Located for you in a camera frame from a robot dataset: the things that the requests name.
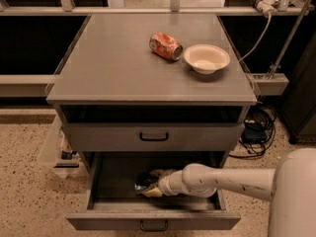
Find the black cable bundle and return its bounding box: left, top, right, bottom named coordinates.
left=228, top=105, right=277, bottom=160

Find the metal diagonal pole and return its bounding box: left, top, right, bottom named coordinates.
left=265, top=0, right=312, bottom=80

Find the open grey middle drawer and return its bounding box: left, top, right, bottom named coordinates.
left=67, top=151, right=240, bottom=232

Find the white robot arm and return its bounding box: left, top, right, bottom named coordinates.
left=143, top=148, right=316, bottom=237

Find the white paper bowl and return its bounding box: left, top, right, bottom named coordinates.
left=183, top=44, right=230, bottom=75

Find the white power cable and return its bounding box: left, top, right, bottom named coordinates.
left=238, top=11, right=273, bottom=63

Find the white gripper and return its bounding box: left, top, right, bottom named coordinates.
left=143, top=169, right=183, bottom=198

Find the crushed orange soda can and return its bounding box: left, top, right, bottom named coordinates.
left=149, top=32, right=183, bottom=61

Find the white power strip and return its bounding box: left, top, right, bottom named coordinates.
left=250, top=0, right=277, bottom=17

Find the grey drawer cabinet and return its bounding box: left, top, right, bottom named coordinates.
left=47, top=14, right=256, bottom=173

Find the blue electronics box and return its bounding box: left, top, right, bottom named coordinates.
left=241, top=123, right=268, bottom=144

